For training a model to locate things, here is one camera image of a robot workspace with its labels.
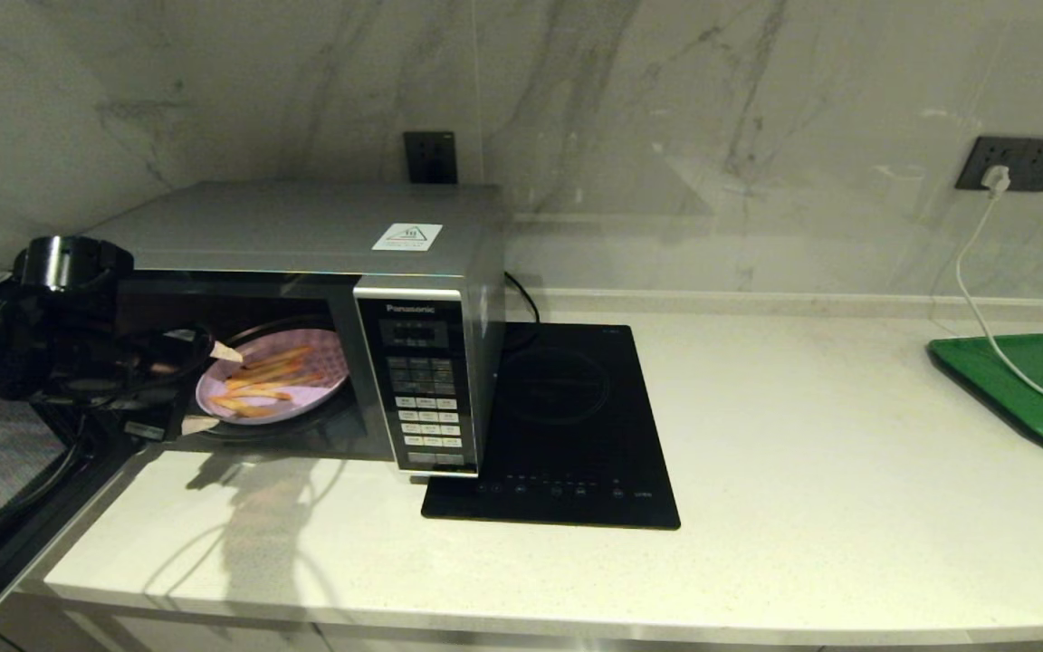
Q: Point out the white warning sticker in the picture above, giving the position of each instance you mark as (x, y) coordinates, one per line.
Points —
(408, 237)

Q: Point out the black wide wall socket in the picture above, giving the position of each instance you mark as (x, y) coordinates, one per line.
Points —
(1038, 163)

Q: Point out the black single wall socket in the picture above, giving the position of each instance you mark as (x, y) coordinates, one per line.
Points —
(431, 158)

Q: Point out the long orange french fry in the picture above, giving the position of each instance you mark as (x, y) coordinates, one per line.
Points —
(241, 407)

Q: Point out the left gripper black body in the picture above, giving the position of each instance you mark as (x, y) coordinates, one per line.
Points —
(159, 376)

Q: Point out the silver microwave oven body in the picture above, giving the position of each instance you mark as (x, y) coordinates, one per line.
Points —
(304, 226)

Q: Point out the lilac round plate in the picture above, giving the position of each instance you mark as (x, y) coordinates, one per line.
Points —
(214, 385)

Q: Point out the white charger plug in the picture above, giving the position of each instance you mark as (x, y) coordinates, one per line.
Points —
(994, 179)

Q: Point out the black induction cooktop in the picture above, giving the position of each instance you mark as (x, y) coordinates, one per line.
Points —
(567, 426)

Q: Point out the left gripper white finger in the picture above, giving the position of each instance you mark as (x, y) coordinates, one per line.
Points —
(224, 353)
(198, 426)

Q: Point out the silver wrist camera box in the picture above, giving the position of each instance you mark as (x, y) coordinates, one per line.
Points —
(146, 430)

